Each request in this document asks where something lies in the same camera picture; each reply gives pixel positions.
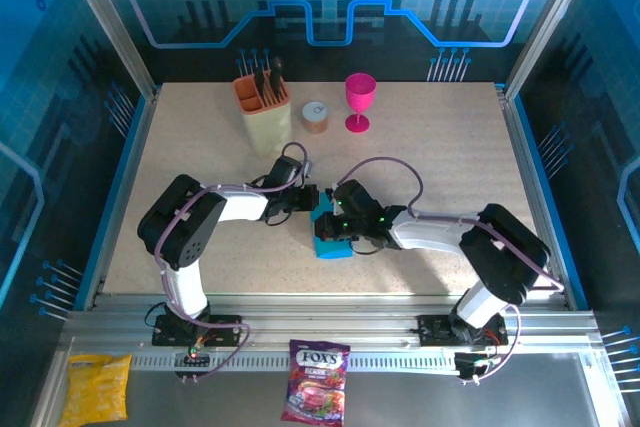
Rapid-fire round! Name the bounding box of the black round-ended utensil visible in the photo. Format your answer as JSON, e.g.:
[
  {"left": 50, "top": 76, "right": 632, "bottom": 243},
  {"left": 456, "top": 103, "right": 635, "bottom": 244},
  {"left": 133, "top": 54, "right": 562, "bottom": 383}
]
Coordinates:
[{"left": 269, "top": 56, "right": 286, "bottom": 98}]

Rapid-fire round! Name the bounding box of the small control board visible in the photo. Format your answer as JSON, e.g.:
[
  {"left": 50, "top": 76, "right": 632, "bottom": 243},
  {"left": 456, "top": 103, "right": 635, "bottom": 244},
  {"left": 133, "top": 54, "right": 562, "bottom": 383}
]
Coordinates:
[
  {"left": 173, "top": 346, "right": 211, "bottom": 383},
  {"left": 453, "top": 351, "right": 501, "bottom": 386}
]

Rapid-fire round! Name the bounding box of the aluminium frame post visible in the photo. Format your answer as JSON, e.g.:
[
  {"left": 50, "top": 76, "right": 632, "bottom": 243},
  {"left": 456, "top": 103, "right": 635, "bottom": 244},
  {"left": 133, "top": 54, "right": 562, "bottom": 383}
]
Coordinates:
[
  {"left": 54, "top": 0, "right": 162, "bottom": 101},
  {"left": 503, "top": 0, "right": 601, "bottom": 101}
]

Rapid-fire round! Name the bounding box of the yellow snack bag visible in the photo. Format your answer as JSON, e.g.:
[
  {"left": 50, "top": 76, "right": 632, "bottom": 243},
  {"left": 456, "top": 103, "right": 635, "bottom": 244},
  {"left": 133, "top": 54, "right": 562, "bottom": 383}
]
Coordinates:
[{"left": 58, "top": 353, "right": 134, "bottom": 424}]

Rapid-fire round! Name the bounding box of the blue square paper sheet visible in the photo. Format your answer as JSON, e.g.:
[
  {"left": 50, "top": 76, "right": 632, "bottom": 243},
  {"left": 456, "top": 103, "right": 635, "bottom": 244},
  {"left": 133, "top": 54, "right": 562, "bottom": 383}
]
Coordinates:
[{"left": 309, "top": 196, "right": 355, "bottom": 262}]

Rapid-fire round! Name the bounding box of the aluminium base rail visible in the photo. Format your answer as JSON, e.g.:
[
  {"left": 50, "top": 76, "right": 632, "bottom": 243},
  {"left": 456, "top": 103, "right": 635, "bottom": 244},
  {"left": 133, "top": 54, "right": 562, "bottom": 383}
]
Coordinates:
[{"left": 62, "top": 291, "right": 601, "bottom": 356}]

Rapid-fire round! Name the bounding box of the pink plastic goblet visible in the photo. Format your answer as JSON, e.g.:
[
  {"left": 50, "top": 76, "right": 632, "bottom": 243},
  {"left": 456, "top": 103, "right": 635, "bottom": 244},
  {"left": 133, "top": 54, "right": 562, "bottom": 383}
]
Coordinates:
[{"left": 343, "top": 72, "right": 377, "bottom": 135}]

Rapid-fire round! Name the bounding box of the cream utensil holder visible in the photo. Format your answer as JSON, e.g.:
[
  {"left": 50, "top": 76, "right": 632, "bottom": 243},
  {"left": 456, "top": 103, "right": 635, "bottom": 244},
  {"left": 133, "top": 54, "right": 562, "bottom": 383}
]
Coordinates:
[{"left": 232, "top": 74, "right": 294, "bottom": 158}]

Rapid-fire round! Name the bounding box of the purple Fox's candy bag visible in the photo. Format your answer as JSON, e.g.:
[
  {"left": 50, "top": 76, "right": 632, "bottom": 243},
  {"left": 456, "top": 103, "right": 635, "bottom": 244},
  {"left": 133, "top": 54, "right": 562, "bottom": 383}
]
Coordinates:
[{"left": 280, "top": 339, "right": 352, "bottom": 424}]

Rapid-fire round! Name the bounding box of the aluminium table side rail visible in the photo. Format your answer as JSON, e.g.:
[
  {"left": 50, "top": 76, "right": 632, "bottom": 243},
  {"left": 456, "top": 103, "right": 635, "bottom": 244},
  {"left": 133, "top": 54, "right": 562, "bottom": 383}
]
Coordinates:
[
  {"left": 494, "top": 84, "right": 574, "bottom": 311},
  {"left": 91, "top": 86, "right": 162, "bottom": 308}
]

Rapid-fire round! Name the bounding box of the blue table edge strip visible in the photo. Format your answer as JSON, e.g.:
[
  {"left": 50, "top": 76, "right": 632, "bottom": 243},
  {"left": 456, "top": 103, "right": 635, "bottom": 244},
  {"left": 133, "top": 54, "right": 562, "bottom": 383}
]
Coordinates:
[
  {"left": 512, "top": 94, "right": 590, "bottom": 311},
  {"left": 73, "top": 94, "right": 151, "bottom": 311}
]

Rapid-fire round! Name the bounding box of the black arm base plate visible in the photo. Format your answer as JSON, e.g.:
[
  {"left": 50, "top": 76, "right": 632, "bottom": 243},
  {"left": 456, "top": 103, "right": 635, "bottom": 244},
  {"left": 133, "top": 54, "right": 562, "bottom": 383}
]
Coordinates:
[
  {"left": 416, "top": 314, "right": 510, "bottom": 348},
  {"left": 151, "top": 313, "right": 243, "bottom": 348}
]

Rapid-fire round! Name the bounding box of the small round wooden tin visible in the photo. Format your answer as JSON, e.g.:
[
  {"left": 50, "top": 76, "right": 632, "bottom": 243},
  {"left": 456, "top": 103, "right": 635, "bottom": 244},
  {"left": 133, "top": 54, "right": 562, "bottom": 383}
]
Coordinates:
[{"left": 300, "top": 101, "right": 331, "bottom": 135}]

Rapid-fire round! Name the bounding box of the slotted grey cable duct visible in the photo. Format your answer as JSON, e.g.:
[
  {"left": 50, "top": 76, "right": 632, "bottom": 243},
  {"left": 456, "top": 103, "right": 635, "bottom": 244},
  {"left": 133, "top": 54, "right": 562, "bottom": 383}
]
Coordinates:
[{"left": 130, "top": 350, "right": 459, "bottom": 372}]

